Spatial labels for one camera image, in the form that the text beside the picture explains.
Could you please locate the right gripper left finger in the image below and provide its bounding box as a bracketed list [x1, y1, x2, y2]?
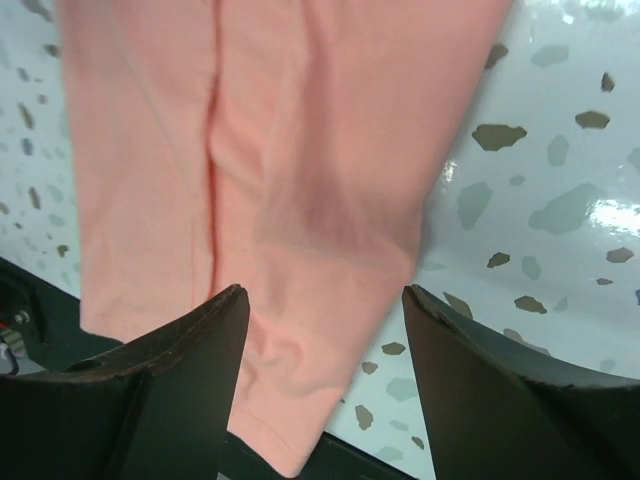
[1, 285, 249, 479]

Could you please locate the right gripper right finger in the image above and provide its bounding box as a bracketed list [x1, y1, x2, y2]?
[402, 285, 639, 479]

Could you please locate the salmon pink t-shirt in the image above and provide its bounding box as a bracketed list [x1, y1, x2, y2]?
[55, 1, 511, 478]

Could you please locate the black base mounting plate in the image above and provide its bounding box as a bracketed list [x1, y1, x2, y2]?
[1, 259, 409, 480]

